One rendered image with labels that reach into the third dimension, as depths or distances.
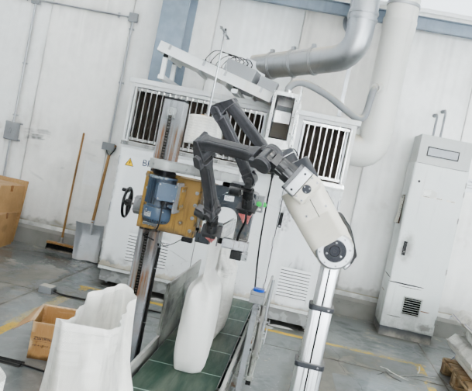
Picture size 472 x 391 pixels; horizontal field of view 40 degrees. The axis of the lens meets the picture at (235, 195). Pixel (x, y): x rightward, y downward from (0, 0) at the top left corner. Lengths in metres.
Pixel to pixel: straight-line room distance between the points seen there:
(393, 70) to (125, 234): 3.10
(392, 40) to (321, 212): 4.19
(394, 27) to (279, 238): 2.36
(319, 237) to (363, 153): 3.85
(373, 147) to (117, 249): 2.73
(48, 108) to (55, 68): 0.48
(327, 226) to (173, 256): 3.82
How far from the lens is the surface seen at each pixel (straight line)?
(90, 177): 7.93
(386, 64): 6.63
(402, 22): 6.72
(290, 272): 6.26
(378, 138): 6.54
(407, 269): 7.03
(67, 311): 4.72
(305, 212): 2.65
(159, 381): 3.23
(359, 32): 5.80
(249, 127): 3.13
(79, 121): 8.01
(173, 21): 7.40
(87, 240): 7.70
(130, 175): 6.44
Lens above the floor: 1.49
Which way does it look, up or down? 3 degrees down
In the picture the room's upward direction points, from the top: 12 degrees clockwise
